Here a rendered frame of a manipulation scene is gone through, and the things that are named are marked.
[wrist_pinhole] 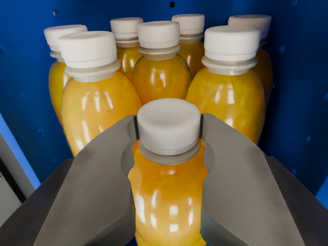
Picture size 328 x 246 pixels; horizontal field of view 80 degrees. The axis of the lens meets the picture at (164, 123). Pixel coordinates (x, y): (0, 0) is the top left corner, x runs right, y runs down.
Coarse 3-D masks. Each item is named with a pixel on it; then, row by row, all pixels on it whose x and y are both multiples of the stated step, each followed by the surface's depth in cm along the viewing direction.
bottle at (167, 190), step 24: (144, 168) 12; (168, 168) 12; (192, 168) 12; (144, 192) 12; (168, 192) 12; (192, 192) 12; (144, 216) 13; (168, 216) 12; (192, 216) 13; (144, 240) 15; (168, 240) 14; (192, 240) 14
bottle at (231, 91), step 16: (208, 64) 14; (224, 64) 14; (240, 64) 14; (192, 80) 17; (208, 80) 15; (224, 80) 14; (240, 80) 14; (256, 80) 15; (192, 96) 16; (208, 96) 15; (224, 96) 14; (240, 96) 14; (256, 96) 14; (208, 112) 15; (224, 112) 14; (240, 112) 14; (256, 112) 15; (240, 128) 15; (256, 128) 15; (256, 144) 17
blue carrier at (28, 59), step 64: (0, 0) 17; (64, 0) 22; (128, 0) 26; (192, 0) 25; (256, 0) 22; (320, 0) 16; (0, 64) 17; (320, 64) 17; (0, 128) 16; (320, 128) 16; (320, 192) 8
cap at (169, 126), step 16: (144, 112) 12; (160, 112) 12; (176, 112) 12; (192, 112) 12; (144, 128) 11; (160, 128) 10; (176, 128) 10; (192, 128) 11; (144, 144) 12; (160, 144) 11; (176, 144) 11; (192, 144) 12
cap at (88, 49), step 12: (72, 36) 14; (84, 36) 14; (96, 36) 13; (108, 36) 13; (60, 48) 13; (72, 48) 13; (84, 48) 13; (96, 48) 13; (108, 48) 14; (72, 60) 13; (84, 60) 13; (96, 60) 13; (108, 60) 14
